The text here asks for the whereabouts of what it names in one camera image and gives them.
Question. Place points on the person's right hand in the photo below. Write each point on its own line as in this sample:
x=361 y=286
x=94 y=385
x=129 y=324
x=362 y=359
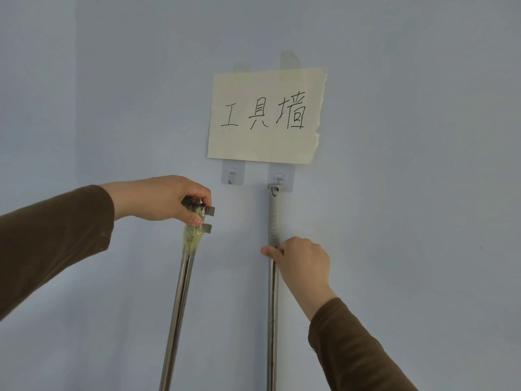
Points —
x=303 y=266

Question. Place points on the person's left hand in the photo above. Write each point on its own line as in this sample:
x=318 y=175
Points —
x=156 y=197

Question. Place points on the person's right thumb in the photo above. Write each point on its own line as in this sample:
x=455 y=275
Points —
x=272 y=252

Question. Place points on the person's left thumb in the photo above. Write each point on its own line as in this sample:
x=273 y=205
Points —
x=192 y=215

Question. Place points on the metal pole with grey grip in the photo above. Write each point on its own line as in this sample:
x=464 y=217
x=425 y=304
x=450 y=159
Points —
x=273 y=215

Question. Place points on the metal pole with taped top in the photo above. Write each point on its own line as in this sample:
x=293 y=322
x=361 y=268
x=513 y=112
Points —
x=183 y=289

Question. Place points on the person's left forearm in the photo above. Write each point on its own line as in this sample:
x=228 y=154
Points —
x=53 y=244

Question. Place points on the person's right forearm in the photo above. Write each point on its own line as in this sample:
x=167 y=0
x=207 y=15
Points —
x=354 y=354

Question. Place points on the handwritten cream paper sign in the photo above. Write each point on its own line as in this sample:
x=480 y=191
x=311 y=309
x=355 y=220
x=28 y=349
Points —
x=264 y=118

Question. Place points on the clear tape strip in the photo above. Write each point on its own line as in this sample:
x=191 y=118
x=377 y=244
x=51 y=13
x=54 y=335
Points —
x=290 y=60

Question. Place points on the clear adhesive wall hook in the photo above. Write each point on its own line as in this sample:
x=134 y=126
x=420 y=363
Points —
x=233 y=175
x=285 y=177

